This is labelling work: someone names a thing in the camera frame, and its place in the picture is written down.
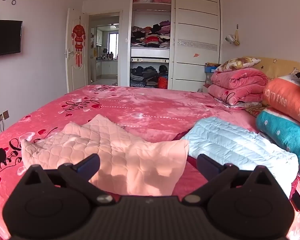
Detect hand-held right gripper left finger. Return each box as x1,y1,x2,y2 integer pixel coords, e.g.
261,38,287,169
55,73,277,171
21,154,115,205

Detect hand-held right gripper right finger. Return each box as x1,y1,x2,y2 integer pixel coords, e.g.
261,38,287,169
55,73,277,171
182,154,278,205

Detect pink quilted top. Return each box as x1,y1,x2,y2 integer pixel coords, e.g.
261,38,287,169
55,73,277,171
20,114,190,197

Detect pile of dark folded clothes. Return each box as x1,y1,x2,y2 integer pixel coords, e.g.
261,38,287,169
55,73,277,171
130,65,169,89

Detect pile of mixed folded clothes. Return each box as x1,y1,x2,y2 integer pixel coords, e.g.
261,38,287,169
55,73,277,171
131,20,171,49

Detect light blue quilted garment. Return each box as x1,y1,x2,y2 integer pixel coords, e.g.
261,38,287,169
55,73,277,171
181,117,299,198

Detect dark red garment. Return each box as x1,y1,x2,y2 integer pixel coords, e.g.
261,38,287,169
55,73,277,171
172,127,198,142

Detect patterned folded quilt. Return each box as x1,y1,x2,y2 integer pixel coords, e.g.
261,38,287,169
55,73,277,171
245,104,268,118

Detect folded pink plush blanket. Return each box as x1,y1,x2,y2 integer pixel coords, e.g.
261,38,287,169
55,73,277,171
207,84,264,105
210,67,268,90

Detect pink heart-print bed blanket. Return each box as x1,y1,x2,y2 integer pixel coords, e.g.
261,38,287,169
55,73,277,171
0,84,300,240

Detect teal folded blanket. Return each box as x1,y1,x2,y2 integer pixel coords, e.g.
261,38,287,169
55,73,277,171
255,109,300,178

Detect stack of cardboard boxes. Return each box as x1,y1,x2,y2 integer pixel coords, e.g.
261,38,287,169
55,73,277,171
202,72,215,93

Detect white room door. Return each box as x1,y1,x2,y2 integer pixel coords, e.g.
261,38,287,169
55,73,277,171
65,8,90,93

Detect blue box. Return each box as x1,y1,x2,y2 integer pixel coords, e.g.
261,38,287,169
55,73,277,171
204,64,220,73

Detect white kitchen cabinets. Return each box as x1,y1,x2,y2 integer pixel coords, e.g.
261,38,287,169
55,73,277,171
95,60,118,77

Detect orange folded blanket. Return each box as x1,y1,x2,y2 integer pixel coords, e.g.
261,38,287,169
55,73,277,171
262,76,300,130

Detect floral pillow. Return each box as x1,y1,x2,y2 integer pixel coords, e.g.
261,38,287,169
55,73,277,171
216,57,262,72

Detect yellow headboard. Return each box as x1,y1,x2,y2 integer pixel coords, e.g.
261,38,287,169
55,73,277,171
242,56,300,80

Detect kitchen window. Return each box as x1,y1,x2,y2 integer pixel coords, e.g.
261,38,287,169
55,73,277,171
108,32,119,57

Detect red knot door ornament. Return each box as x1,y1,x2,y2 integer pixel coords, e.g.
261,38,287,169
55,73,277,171
72,24,86,67

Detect white wardrobe sliding door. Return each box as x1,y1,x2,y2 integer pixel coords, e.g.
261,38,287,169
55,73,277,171
170,0,221,92

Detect white wardrobe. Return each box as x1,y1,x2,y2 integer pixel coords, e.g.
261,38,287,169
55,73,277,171
129,0,222,92

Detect wall-mounted black television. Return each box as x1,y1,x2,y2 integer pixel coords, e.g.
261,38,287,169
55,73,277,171
0,19,23,58

